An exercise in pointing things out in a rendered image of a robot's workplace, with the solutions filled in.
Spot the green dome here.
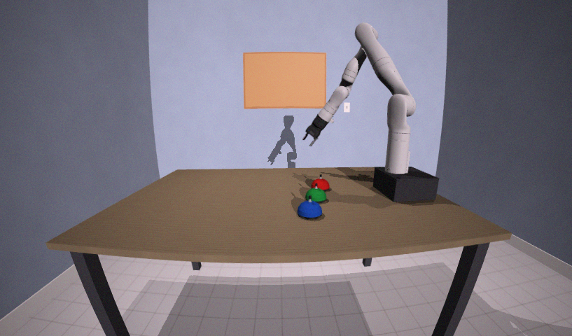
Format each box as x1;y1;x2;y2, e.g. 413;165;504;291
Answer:
305;183;326;203

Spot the red dome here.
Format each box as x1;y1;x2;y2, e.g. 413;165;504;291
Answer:
311;174;330;191

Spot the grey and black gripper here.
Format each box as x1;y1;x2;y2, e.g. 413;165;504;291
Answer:
302;108;334;146

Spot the blue dome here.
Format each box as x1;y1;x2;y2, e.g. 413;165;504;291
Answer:
297;195;322;220

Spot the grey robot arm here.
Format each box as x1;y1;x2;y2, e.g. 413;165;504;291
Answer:
324;22;416;174

